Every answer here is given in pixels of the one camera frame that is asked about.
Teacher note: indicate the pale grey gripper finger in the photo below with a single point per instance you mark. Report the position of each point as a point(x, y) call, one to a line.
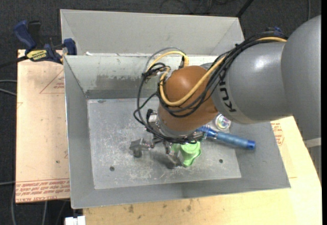
point(175, 159)
point(136, 144)

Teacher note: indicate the light green plastic object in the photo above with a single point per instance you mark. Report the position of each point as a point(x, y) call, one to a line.
point(190, 153)

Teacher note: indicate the grey metal bin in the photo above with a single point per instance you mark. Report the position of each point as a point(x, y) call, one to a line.
point(115, 142)

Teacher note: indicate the clear glass thing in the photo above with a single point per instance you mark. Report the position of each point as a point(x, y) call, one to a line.
point(223, 122)

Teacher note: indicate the brown cardboard board red print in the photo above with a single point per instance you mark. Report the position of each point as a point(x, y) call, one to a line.
point(41, 127)

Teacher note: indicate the black cylinder on white bracket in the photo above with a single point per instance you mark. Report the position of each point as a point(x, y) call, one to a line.
point(153, 122)

